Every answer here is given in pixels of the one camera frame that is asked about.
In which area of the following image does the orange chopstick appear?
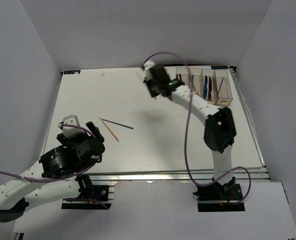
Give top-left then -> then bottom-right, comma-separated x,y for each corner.
99,117 -> 119,142
136,72 -> 144,82

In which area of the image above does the blue knife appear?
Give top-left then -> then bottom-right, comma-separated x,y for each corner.
204,75 -> 209,99

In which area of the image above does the black knife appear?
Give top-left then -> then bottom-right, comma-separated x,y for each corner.
208,76 -> 212,101

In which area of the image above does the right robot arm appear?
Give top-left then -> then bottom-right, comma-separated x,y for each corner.
141,60 -> 236,200

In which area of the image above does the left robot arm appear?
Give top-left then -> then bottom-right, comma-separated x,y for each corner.
0,121 -> 105,223

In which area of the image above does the clear four-compartment organizer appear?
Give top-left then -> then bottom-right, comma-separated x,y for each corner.
176,65 -> 233,106

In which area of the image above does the right blue table label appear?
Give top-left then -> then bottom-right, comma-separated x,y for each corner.
211,65 -> 229,70

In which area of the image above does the blue table label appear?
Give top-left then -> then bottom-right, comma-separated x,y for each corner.
211,65 -> 229,70
63,69 -> 81,75

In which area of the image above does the left blue table label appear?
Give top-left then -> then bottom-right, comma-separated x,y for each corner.
63,69 -> 81,75

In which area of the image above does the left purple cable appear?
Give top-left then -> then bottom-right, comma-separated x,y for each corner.
0,123 -> 103,211

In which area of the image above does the purple cable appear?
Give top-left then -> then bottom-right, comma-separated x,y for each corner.
0,123 -> 103,211
140,51 -> 252,205

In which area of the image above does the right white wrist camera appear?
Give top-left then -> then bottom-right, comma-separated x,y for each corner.
141,60 -> 155,79

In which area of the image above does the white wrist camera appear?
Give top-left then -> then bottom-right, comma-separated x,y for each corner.
141,60 -> 155,79
57,114 -> 81,138

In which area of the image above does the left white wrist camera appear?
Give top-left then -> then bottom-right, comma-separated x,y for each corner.
57,114 -> 81,138

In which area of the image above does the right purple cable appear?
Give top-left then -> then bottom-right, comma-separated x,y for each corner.
140,51 -> 252,205

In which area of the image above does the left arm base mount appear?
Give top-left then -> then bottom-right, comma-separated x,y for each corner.
61,175 -> 114,210

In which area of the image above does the aluminium table frame rail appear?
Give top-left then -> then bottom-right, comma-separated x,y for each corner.
84,166 -> 271,183

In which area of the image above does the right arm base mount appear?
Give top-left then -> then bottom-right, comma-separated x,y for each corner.
193,183 -> 245,213

